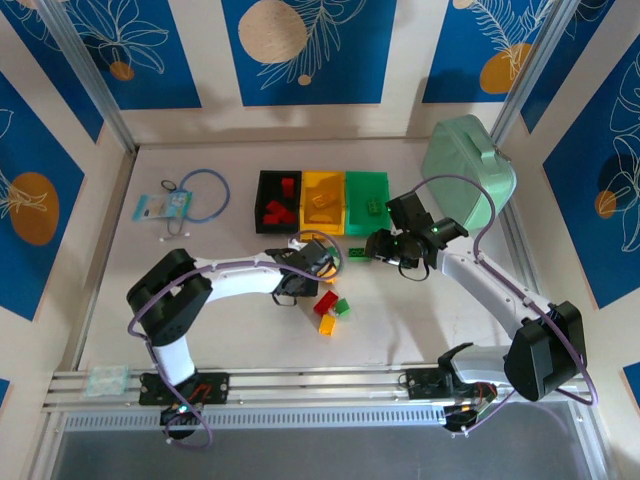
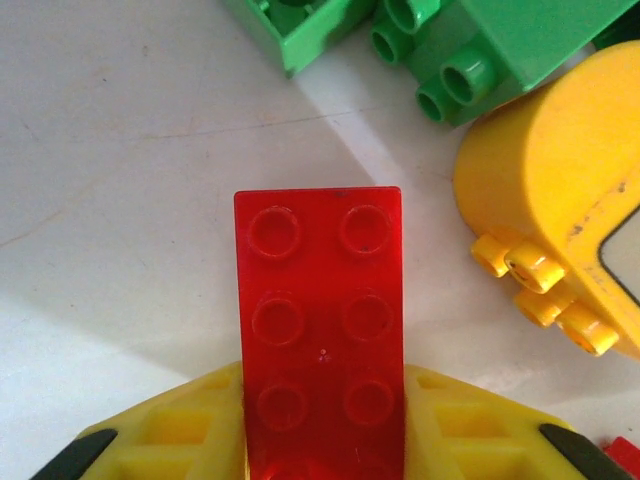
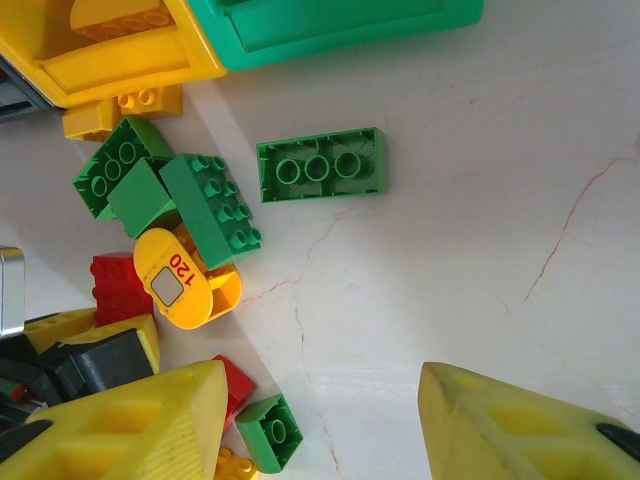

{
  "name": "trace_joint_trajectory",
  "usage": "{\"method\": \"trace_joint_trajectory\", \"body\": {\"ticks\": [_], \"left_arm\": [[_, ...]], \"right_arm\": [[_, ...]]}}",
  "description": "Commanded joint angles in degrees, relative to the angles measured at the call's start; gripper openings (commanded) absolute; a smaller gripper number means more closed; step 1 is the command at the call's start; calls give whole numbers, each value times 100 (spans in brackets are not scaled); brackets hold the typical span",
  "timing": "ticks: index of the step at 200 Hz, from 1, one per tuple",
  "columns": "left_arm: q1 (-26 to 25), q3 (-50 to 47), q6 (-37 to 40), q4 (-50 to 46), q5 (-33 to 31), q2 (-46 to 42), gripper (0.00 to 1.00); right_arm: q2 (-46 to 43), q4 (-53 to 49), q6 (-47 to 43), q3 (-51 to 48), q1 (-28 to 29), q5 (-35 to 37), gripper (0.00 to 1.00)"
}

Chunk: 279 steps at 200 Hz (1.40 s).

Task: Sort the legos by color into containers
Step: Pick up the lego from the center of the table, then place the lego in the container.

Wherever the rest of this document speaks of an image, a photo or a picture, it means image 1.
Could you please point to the aluminium front rail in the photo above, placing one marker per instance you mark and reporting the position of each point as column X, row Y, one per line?
column 300, row 382

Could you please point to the round yellow lego piece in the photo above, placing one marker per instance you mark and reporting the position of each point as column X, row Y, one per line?
column 330, row 272

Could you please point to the small clear tissue pack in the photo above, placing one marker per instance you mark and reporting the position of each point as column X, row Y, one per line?
column 106, row 380

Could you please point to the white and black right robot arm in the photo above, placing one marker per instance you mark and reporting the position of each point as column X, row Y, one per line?
column 485, row 285

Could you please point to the green plastic bin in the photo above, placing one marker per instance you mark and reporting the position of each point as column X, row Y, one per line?
column 360, row 220

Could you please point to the white cotton swab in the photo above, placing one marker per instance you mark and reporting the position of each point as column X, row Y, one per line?
column 187, row 234

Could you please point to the aluminium frame post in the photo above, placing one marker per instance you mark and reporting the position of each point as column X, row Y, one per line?
column 90, row 75
column 530, row 75

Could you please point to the blue and white packet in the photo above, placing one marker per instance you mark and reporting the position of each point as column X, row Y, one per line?
column 157, row 206

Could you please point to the red lego brick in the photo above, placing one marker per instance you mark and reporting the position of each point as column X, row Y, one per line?
column 288, row 215
column 271, row 218
column 287, row 186
column 274, row 206
column 326, row 302

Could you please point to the mint green zipper case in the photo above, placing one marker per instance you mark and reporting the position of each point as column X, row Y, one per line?
column 465, row 150

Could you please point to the yellow plastic bin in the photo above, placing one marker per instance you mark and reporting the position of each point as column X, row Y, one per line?
column 322, row 180

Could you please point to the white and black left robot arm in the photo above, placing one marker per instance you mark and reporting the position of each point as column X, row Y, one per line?
column 240, row 280

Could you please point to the black plastic bin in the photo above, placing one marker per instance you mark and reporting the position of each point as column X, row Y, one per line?
column 265, row 182

